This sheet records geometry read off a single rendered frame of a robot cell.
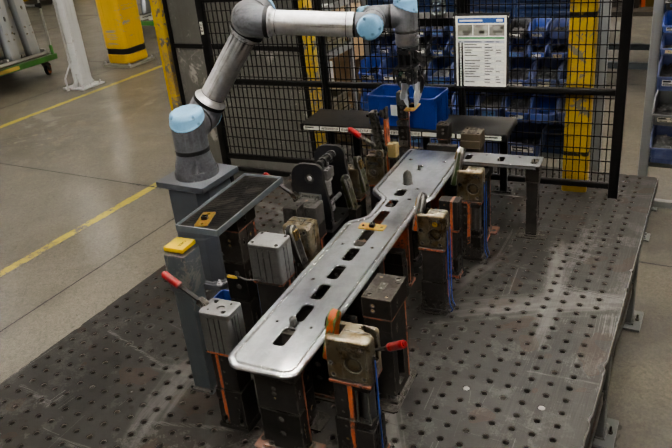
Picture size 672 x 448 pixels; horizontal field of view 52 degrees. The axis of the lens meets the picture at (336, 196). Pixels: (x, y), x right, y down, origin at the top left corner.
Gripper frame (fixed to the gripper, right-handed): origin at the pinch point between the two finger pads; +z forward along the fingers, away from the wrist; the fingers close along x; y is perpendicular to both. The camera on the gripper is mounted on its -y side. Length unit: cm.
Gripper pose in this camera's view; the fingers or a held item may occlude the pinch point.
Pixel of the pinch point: (412, 102)
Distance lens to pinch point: 236.2
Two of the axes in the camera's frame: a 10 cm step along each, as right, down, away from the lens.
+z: 0.9, 9.0, 4.2
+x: 9.2, 0.8, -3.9
